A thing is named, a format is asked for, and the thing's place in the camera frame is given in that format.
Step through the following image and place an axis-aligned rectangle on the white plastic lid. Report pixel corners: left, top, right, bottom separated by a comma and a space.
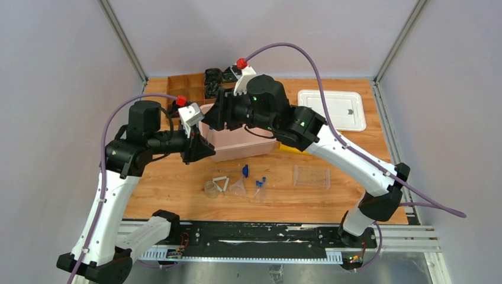
297, 89, 366, 132

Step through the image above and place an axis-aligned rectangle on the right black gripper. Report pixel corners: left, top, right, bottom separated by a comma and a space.
200, 87, 275, 133

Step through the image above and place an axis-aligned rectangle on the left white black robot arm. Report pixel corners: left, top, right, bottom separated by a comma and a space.
56, 99, 215, 283

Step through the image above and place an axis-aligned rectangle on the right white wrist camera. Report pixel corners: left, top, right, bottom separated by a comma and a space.
231, 58, 257, 96

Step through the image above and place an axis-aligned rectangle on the blue capped glass rod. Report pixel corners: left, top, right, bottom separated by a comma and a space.
207, 164, 250, 178

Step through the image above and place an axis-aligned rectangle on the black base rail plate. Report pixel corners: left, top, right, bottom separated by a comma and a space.
141, 220, 378, 264

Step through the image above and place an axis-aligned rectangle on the blue capped vial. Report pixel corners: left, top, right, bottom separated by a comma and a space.
260, 176, 268, 202
253, 180, 263, 202

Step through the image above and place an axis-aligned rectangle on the pink plastic bin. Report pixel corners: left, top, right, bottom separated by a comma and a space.
198, 122, 276, 162

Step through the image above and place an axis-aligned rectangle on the clear plastic funnel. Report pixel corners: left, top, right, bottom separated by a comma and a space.
229, 175, 246, 196

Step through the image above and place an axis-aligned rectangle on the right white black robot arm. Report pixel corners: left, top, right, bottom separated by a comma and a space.
203, 75, 410, 247

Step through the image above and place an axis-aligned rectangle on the small glass beaker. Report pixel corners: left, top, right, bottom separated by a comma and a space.
204, 180, 220, 198

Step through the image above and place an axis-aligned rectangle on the black coiled cable bundle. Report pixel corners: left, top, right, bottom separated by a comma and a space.
222, 67, 240, 83
204, 67, 223, 83
204, 82, 223, 99

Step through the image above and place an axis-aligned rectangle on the clear well plate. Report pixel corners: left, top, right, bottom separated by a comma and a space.
292, 165, 331, 190

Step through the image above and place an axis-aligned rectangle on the brown compartment tray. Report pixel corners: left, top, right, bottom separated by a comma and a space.
167, 71, 237, 105

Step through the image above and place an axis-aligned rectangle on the yellow test tube rack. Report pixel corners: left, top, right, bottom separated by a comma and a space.
279, 131, 342, 156

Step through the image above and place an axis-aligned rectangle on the white clay triangle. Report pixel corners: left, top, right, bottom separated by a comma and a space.
212, 176, 230, 196

